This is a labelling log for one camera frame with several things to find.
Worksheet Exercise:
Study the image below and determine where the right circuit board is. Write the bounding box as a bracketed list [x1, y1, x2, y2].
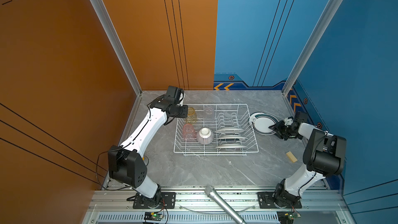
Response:
[277, 212, 302, 224]

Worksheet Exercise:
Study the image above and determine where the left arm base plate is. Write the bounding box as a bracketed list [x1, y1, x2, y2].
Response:
[133, 191, 176, 209]

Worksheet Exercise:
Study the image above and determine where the yellow plastic cup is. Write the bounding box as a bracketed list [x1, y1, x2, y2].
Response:
[185, 107, 197, 124]

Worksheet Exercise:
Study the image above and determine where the pink plastic cup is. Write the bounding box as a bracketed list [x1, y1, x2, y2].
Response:
[182, 123, 197, 141]

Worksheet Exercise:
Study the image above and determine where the wooden block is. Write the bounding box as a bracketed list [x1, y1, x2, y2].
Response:
[286, 151, 298, 163]

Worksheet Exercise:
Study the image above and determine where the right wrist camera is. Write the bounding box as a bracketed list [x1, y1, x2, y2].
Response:
[284, 112, 308, 126]

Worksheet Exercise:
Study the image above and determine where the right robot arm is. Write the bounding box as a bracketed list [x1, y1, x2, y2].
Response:
[269, 118, 347, 208]

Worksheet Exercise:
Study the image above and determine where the white wire dish rack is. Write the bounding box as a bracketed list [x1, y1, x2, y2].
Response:
[174, 104, 259, 156]

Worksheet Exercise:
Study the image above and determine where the teal rimmed white plate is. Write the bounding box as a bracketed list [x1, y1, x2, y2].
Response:
[249, 112, 265, 123]

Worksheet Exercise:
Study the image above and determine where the clear plastic cup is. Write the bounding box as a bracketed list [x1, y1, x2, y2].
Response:
[204, 106, 216, 121]

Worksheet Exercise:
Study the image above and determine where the aluminium front rail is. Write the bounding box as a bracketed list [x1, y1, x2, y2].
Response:
[83, 186, 355, 224]

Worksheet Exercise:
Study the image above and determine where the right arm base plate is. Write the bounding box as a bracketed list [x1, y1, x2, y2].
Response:
[257, 192, 302, 209]

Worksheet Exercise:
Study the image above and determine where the left circuit board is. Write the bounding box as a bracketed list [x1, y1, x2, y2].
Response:
[143, 212, 165, 224]

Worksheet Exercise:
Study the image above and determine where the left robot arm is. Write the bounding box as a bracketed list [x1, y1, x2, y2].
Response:
[107, 86, 188, 208]

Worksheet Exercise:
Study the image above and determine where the circuit board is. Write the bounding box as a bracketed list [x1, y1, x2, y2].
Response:
[277, 212, 302, 224]
[143, 212, 165, 224]

